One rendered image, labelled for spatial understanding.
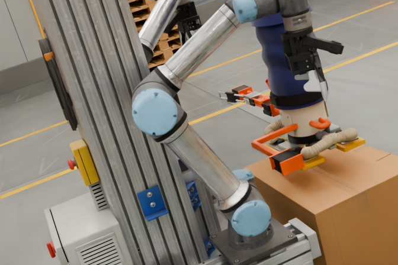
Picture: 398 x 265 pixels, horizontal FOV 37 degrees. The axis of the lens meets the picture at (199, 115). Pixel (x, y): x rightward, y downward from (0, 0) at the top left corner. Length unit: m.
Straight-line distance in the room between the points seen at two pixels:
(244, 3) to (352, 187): 1.01
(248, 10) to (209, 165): 0.44
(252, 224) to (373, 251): 0.81
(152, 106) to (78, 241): 0.54
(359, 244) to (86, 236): 1.04
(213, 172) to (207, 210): 0.44
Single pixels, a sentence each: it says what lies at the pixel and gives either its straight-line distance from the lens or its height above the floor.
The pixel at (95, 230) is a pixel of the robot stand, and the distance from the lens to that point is 1.92.
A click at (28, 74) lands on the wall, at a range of 11.34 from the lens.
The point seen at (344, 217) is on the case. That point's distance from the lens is 2.30.
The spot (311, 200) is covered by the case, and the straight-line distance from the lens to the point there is 2.32.
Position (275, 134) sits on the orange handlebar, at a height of 1.19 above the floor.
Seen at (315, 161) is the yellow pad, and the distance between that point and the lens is 2.32.
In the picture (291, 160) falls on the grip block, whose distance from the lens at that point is 2.05.
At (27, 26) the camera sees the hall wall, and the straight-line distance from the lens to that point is 11.40.
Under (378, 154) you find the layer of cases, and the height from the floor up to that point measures 0.54.
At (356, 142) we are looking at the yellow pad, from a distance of 2.40.
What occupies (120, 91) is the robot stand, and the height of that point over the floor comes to 1.61.
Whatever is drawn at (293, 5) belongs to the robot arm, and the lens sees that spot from 1.63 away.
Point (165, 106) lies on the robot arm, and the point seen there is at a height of 1.60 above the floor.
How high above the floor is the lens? 2.04
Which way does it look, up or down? 18 degrees down
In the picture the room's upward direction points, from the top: 16 degrees counter-clockwise
